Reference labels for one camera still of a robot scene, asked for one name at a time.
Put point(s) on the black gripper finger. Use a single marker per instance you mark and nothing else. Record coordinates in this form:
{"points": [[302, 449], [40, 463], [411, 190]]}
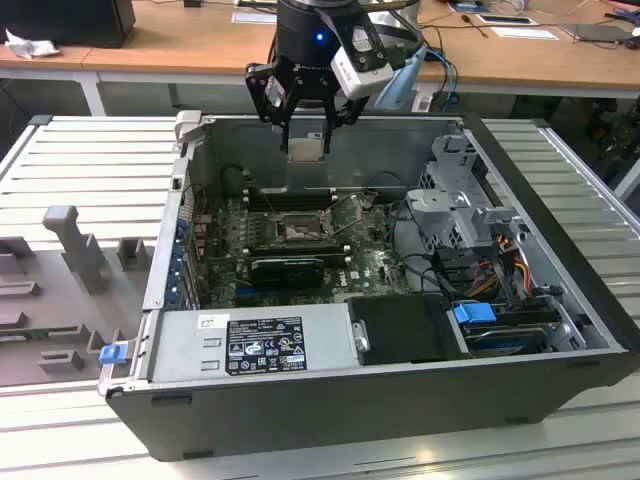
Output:
{"points": [[346, 111], [267, 95]]}

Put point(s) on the small CPU plate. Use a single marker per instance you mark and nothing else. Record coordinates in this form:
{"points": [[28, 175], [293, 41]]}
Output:
{"points": [[306, 150]]}

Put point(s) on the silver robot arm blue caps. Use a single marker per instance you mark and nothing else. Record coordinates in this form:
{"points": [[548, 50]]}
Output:
{"points": [[400, 87]]}

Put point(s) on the black RAM slot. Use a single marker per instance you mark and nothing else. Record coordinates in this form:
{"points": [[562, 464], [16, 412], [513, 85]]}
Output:
{"points": [[295, 204], [295, 191], [300, 248], [335, 257]]}

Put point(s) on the CPU socket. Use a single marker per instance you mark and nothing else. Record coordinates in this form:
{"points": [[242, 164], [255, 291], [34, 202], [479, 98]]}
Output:
{"points": [[297, 230]]}

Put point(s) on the grey plastic case latch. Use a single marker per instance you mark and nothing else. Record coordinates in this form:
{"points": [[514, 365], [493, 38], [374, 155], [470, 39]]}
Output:
{"points": [[189, 125]]}

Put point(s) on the wooden desk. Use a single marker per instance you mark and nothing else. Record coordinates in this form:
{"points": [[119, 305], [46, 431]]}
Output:
{"points": [[175, 45]]}

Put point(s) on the silver metal drive cage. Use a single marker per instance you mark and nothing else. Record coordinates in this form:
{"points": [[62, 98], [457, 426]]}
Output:
{"points": [[435, 205]]}

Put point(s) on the green motherboard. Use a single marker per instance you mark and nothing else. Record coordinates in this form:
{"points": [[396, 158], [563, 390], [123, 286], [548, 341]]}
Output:
{"points": [[370, 260]]}

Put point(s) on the blue booklet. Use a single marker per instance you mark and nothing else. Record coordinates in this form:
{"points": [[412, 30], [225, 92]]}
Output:
{"points": [[467, 6]]}

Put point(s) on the white phone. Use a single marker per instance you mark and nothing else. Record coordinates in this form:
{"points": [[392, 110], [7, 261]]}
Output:
{"points": [[505, 20]]}

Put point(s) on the white paper sheet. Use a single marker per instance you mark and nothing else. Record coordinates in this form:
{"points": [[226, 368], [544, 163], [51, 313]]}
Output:
{"points": [[525, 33]]}

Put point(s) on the black computer tower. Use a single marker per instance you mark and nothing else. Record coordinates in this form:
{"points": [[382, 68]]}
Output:
{"points": [[65, 22]]}

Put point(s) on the black plastic shroud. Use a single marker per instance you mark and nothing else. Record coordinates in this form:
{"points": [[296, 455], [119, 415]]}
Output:
{"points": [[400, 325]]}

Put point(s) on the blue disk carrier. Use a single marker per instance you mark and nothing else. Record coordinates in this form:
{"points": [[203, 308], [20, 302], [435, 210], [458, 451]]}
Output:
{"points": [[472, 315]]}

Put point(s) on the crumpled white paper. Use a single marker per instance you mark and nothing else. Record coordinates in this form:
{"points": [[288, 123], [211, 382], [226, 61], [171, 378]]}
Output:
{"points": [[30, 47]]}

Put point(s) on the silver power supply unit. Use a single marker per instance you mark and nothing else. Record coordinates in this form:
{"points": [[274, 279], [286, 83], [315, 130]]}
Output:
{"points": [[190, 350]]}

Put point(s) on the hard disk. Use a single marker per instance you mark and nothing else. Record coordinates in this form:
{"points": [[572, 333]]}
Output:
{"points": [[500, 342]]}

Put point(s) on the grey parts rack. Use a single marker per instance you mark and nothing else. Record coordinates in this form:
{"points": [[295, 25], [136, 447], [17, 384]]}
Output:
{"points": [[75, 300]]}

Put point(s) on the blue plastic case latch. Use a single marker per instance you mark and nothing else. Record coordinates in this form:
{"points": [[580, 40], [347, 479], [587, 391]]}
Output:
{"points": [[113, 354]]}

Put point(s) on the black open PC case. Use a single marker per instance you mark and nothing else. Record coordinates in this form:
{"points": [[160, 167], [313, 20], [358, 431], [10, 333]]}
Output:
{"points": [[300, 420]]}

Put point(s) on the green RAM stick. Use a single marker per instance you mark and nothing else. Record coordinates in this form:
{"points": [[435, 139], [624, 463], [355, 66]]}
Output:
{"points": [[20, 334]]}

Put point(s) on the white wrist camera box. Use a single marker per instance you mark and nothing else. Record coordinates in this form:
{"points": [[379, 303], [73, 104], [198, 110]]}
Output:
{"points": [[360, 75]]}

